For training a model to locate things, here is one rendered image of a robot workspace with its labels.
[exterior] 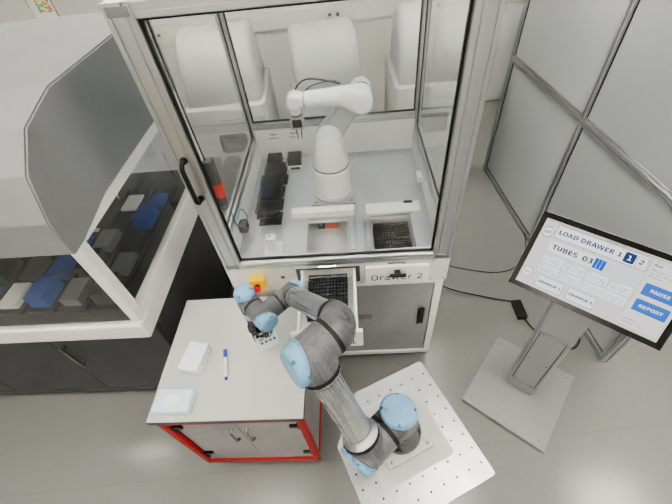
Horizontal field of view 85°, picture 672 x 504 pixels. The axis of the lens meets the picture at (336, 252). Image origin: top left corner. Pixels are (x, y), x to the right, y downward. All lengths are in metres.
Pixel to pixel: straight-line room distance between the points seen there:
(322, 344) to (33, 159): 1.01
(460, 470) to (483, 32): 1.34
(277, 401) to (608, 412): 1.84
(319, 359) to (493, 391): 1.61
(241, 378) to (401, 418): 0.71
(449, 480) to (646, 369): 1.73
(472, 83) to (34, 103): 1.31
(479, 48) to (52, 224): 1.36
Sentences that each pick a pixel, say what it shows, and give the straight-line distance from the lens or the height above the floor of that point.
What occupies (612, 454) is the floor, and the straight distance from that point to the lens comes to 2.57.
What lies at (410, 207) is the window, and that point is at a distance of 1.46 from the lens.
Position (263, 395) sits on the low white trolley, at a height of 0.76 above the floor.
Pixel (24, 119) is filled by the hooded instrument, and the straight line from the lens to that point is 1.47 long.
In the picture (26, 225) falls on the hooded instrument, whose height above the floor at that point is 1.50.
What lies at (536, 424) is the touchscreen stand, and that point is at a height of 0.04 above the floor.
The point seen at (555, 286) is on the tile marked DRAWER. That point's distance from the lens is 1.64.
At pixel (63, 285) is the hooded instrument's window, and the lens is 1.71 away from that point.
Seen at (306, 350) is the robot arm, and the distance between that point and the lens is 0.94.
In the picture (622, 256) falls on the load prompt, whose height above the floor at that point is 1.15.
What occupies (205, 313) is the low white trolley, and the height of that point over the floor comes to 0.76.
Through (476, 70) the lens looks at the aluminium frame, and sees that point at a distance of 1.21.
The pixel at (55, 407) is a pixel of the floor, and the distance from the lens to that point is 3.05.
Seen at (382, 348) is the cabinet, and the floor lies 0.11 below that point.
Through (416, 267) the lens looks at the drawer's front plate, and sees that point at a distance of 1.67.
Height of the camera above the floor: 2.19
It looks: 47 degrees down
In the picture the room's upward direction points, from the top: 7 degrees counter-clockwise
